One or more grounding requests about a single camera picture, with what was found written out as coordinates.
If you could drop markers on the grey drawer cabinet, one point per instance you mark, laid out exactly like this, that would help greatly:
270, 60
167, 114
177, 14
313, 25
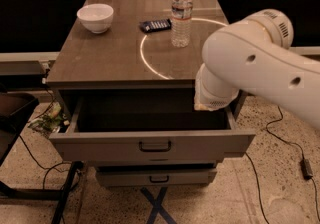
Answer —
123, 61

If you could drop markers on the dark snack packet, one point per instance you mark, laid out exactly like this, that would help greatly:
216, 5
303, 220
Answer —
155, 25

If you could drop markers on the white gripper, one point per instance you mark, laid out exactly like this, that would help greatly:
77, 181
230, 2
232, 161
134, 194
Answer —
216, 100

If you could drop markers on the grey drawer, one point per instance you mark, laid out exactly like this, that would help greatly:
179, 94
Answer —
164, 177
149, 130

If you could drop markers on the clear plastic water bottle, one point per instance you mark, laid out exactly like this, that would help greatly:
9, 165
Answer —
181, 18

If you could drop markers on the grey top drawer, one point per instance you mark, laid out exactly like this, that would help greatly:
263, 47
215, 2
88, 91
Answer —
149, 130

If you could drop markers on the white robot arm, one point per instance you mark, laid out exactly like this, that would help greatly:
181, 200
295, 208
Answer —
253, 55

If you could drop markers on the green snack bag pile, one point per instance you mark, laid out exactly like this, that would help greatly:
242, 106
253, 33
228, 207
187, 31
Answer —
52, 120

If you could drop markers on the grey bottom drawer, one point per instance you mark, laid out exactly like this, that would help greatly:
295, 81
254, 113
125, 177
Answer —
164, 177

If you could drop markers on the white ceramic bowl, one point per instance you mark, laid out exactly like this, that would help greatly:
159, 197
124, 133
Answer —
96, 18

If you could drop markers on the blue tape cross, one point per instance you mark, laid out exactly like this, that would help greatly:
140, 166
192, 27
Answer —
157, 207

